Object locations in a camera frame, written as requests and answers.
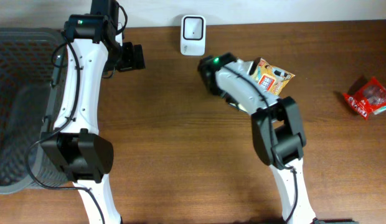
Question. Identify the white barcode scanner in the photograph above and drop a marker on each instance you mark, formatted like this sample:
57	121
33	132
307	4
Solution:
193	35

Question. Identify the yellow snack bag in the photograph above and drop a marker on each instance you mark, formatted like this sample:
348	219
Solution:
271	78

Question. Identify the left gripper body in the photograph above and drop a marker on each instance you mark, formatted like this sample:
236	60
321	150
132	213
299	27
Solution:
124	57

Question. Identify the red snack bag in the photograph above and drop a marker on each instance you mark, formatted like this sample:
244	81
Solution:
368	98

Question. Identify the grey plastic mesh basket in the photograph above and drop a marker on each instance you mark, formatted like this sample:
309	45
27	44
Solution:
31	92

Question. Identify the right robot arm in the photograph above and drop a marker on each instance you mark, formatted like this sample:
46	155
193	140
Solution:
277	128

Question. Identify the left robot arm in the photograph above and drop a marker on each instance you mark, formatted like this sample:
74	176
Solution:
95	45

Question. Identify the green tissue pack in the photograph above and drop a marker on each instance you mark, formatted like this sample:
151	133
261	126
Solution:
380	110

